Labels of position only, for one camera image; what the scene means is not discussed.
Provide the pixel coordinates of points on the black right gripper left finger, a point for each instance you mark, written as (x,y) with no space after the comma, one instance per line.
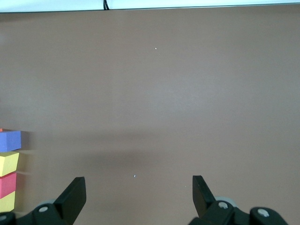
(70,201)

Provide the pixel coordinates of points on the white table edge strip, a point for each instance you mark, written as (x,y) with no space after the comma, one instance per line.
(187,4)

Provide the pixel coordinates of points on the yellow foam cube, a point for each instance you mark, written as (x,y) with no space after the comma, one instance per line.
(7,202)
(8,164)

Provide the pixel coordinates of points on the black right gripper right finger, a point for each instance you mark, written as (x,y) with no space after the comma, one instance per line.
(222,215)

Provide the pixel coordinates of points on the red foam cube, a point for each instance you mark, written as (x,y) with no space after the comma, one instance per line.
(7,185)

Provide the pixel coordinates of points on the orange foam cube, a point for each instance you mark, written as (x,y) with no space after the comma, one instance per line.
(3,129)

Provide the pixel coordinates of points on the purple foam cube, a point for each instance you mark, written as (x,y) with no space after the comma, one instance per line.
(10,140)

